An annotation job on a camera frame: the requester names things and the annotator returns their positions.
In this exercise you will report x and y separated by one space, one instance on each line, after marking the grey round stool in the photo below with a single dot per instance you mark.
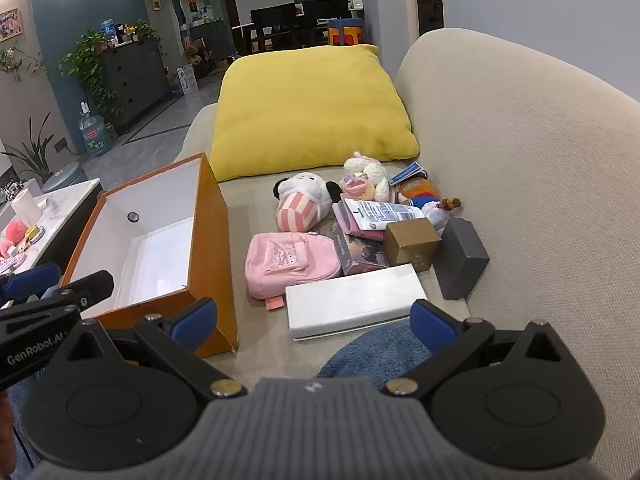
65 177

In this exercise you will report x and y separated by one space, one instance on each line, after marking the small green plant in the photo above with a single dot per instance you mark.
140 30

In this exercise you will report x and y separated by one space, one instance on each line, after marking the dark dining chair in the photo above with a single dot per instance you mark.
272 22
325 17

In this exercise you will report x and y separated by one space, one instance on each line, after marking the white marble side table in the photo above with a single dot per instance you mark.
70 205

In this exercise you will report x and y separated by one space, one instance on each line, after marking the large blue water jug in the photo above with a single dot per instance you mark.
94 132

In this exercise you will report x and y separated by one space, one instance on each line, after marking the beige fabric sofa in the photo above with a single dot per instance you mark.
525 160

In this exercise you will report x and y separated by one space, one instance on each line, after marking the colourful framed wall picture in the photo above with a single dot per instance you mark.
10 25

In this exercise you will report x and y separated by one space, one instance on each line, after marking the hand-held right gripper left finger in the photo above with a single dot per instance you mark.
192 322

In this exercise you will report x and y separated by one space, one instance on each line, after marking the picture printed card box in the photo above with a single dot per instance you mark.
360 255

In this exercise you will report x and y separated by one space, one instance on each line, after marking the wall hanging vine plant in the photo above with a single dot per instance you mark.
15 62

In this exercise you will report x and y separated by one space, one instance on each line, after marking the trailing green plant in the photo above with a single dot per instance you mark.
82 60

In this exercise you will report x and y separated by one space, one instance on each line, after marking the pink snap wallet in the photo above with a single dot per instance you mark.
357 235

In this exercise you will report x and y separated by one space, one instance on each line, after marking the cream pink crochet plush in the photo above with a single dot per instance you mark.
367 170

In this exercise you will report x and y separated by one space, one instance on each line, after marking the pink fluffy ball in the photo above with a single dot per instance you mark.
17 231

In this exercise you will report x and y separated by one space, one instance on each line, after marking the gold cardboard box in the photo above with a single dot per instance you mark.
410 245

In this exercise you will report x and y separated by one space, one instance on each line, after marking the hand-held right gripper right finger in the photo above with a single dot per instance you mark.
430 325

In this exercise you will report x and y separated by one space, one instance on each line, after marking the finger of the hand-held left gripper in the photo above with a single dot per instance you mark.
35 280
95 285

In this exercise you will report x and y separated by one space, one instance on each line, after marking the dark grey sideboard cabinet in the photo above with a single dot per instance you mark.
135 75

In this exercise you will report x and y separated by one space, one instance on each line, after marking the white floor appliance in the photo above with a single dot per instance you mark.
187 80

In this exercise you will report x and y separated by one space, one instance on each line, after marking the white paper roll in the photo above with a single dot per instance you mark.
25 207

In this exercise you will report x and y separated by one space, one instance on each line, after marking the grey cardboard box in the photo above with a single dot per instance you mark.
460 265

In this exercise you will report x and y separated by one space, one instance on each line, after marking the yellow pillow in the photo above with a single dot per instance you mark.
310 110

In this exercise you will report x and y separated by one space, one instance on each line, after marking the person's denim trouser leg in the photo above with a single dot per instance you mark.
370 355
25 410

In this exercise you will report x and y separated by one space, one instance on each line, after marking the white dog plush pink stripes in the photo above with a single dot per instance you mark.
300 185

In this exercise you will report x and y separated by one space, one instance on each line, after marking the long leaf potted plant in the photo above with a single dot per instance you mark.
35 155

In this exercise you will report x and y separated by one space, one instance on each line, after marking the small blue water jug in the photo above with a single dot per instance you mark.
108 30

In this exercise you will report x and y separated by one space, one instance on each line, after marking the orange plush doll blue tag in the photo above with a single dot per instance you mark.
417 191

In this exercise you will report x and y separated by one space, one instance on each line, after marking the stacked coloured stools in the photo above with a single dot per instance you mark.
345 32

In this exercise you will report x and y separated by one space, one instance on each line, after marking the small pink backpack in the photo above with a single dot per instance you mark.
290 260

